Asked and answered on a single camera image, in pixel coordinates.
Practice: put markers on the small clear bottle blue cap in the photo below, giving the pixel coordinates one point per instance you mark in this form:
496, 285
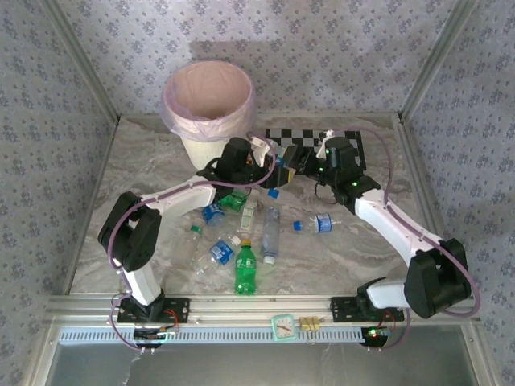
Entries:
273, 193

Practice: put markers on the clear bottle white green label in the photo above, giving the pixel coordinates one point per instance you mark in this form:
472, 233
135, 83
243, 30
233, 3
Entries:
248, 217

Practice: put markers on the bluish clear bottle white cap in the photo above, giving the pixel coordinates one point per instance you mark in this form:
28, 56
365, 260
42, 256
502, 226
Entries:
270, 237

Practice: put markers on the clear bottle blue label white cap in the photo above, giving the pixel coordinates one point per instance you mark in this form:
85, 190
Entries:
221, 252

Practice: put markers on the green soda bottle yellow cap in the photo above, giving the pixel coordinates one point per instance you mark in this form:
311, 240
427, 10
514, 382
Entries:
245, 269

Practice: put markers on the clear bottle green cap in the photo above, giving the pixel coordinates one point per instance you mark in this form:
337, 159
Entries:
189, 249

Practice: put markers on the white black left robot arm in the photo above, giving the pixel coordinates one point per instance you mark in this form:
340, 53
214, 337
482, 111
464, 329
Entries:
181, 199

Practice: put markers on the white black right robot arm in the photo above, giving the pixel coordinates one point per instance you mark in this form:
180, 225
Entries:
386, 217

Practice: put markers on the white waste bin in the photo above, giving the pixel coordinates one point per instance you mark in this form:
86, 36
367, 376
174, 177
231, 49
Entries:
205, 153

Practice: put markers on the pink plastic bin liner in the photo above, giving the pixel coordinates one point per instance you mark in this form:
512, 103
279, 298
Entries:
209, 92

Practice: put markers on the black white checkerboard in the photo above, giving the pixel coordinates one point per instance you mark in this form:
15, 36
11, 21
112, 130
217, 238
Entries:
297, 136

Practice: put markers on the small mint green clock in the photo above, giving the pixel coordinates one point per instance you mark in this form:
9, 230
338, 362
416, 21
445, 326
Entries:
283, 327

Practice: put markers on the small electronics board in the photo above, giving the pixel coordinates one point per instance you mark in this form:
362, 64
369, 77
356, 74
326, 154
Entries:
374, 335
153, 334

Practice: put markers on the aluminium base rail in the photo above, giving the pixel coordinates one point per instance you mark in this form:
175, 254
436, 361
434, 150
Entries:
249, 309

